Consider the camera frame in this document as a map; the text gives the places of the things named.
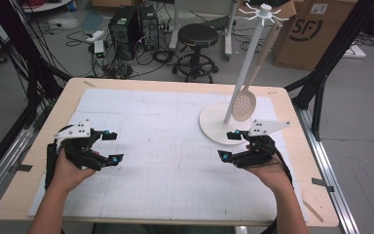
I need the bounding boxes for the white desk foot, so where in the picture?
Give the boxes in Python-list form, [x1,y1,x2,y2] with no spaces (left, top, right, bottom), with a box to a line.
[341,44,368,59]

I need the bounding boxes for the black round stool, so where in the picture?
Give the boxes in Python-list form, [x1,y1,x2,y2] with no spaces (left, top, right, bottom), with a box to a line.
[173,22,220,84]

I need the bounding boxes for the beige slotted spoon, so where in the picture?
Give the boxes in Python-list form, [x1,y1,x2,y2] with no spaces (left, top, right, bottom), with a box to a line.
[232,19,282,123]

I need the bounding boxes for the person's left hand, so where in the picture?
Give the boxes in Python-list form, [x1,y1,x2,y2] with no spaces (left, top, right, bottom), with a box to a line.
[49,150,97,193]

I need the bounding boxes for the white grid mat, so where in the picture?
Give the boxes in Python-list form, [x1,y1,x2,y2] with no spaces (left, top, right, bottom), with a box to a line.
[27,88,310,222]

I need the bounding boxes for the brown cardboard box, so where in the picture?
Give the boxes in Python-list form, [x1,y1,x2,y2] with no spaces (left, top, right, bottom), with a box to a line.
[272,0,360,72]

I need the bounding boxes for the black computer tower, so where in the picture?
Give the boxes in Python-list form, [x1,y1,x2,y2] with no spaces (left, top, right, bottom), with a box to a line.
[107,5,141,61]
[137,3,161,52]

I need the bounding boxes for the person's right hand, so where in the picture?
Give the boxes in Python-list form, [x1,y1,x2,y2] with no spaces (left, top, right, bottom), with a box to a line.
[244,157,292,196]

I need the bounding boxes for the black floor cables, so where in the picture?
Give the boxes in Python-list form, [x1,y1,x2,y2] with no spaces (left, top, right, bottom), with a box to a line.
[65,28,178,80]

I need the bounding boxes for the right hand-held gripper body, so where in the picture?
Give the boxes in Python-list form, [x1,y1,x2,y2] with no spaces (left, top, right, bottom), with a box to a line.
[235,119,291,170]

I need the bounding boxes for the aluminium rail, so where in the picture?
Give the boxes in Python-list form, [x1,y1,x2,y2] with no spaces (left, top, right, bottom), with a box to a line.
[0,126,36,214]
[293,106,360,234]

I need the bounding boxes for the white desk leg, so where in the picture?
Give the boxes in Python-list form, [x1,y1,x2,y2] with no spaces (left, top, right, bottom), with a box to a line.
[223,0,239,61]
[168,0,180,51]

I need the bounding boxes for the thin wooden stick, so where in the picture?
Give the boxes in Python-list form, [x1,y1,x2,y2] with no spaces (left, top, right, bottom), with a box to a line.
[301,198,324,224]

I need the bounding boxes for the white power strip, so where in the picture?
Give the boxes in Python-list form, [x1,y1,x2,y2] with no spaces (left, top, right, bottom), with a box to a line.
[86,29,106,44]

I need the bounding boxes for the small white green device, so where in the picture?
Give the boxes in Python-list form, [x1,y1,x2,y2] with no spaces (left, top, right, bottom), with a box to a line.
[93,39,107,66]

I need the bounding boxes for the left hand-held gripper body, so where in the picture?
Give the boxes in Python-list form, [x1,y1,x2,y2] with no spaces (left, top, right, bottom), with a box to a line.
[54,119,102,172]

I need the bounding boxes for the black tape strip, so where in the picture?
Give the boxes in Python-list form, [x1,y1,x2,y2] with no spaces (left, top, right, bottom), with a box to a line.
[311,176,335,193]
[15,163,34,173]

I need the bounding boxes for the black metal frame post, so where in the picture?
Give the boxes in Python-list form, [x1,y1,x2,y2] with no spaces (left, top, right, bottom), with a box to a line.
[284,0,374,141]
[0,0,73,131]

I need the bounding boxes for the white utensil stand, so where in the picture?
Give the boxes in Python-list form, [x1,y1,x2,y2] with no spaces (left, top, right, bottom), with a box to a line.
[198,2,290,146]

